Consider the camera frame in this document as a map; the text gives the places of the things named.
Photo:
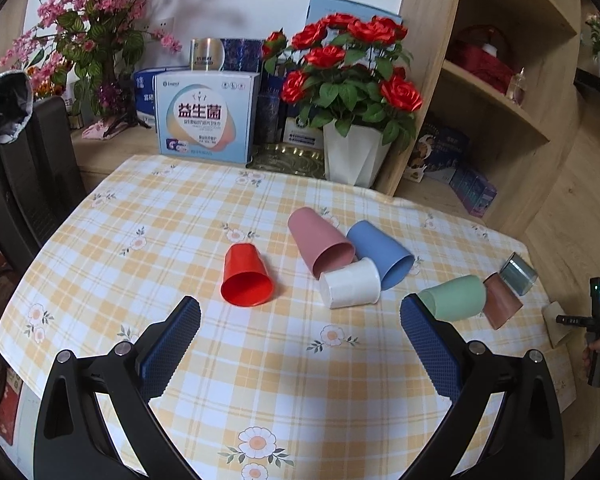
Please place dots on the wooden shelf unit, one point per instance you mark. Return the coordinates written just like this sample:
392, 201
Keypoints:
519, 149

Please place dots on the blue cup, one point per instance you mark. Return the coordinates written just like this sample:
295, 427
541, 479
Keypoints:
392, 260

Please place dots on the red item on shelf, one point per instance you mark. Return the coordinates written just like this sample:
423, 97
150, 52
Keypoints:
483, 51

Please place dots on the grey jacket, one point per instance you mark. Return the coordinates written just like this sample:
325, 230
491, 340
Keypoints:
16, 104

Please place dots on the beige speckled cup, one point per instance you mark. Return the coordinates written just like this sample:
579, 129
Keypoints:
559, 334

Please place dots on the purple small box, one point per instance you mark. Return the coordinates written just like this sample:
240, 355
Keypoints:
473, 190

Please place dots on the dark blue gift box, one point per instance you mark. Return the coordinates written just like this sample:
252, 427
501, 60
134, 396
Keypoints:
242, 55

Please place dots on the white flower pot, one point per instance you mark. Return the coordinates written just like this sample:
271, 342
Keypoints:
354, 159

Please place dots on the silver tin can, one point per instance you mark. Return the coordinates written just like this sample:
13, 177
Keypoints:
206, 54

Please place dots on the pink cup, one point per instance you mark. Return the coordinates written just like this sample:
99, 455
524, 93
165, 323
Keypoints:
322, 246

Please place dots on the white paper cup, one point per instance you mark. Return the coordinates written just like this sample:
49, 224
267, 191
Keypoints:
354, 285

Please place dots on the gold tray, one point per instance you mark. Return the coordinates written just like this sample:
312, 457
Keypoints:
289, 159

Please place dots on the blue white carton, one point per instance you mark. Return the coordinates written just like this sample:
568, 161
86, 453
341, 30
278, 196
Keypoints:
144, 97

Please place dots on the probiotic product box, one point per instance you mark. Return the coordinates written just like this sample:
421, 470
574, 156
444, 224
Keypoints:
206, 115

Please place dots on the red rose bouquet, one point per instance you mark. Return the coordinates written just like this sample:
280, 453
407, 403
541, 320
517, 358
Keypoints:
347, 72

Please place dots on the pink blossom plant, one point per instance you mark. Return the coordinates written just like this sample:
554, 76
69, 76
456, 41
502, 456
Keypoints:
97, 40

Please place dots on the yellow plaid tablecloth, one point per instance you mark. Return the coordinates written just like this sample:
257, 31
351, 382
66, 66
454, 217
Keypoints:
286, 390

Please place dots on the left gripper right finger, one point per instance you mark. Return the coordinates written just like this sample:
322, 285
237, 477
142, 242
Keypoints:
526, 439

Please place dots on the black chair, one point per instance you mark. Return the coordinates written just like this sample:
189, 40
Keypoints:
40, 183

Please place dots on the snack box on shelf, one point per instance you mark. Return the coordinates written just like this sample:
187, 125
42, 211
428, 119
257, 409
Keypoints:
438, 147

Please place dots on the green cup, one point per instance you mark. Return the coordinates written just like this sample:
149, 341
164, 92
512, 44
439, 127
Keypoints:
455, 300

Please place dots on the grey-green translucent cup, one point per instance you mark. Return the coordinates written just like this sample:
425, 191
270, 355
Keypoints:
518, 274

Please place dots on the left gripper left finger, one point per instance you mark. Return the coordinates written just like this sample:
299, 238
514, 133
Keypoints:
72, 440

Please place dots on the small glass bottle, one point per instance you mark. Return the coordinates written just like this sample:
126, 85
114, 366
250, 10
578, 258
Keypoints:
517, 88

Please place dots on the red plastic cup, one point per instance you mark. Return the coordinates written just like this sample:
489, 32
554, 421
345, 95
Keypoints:
246, 282

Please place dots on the light blue tall box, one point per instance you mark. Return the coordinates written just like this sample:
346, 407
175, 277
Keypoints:
318, 9

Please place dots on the brown translucent cup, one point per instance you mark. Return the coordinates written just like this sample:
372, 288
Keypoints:
501, 302

